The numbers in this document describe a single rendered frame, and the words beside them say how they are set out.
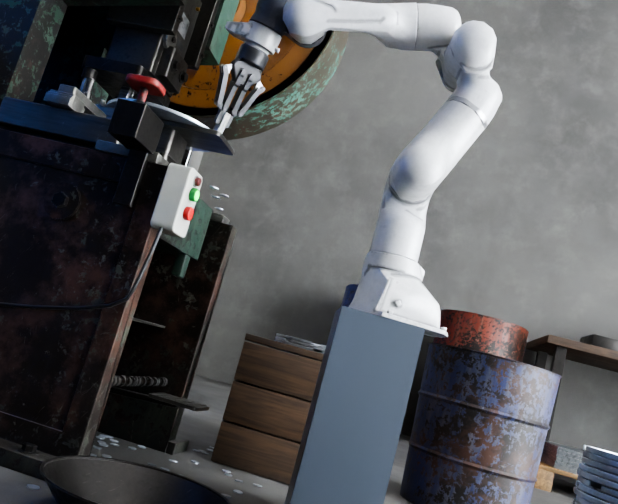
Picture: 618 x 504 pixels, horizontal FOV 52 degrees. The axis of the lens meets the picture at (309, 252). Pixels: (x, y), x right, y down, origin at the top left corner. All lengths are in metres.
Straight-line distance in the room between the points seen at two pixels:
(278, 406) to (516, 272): 3.34
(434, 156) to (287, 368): 0.71
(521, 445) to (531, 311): 2.89
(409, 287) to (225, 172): 3.93
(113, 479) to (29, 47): 1.01
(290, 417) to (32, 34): 1.14
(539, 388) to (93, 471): 1.30
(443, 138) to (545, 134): 3.76
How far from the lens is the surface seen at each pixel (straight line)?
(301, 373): 1.74
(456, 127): 1.49
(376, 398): 1.33
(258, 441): 1.77
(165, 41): 1.69
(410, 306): 1.37
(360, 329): 1.33
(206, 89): 2.09
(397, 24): 1.57
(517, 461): 2.01
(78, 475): 1.17
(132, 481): 1.21
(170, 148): 1.59
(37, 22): 1.71
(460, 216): 4.91
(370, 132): 5.12
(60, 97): 1.49
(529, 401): 2.00
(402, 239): 1.40
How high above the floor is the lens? 0.32
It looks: 9 degrees up
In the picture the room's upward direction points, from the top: 15 degrees clockwise
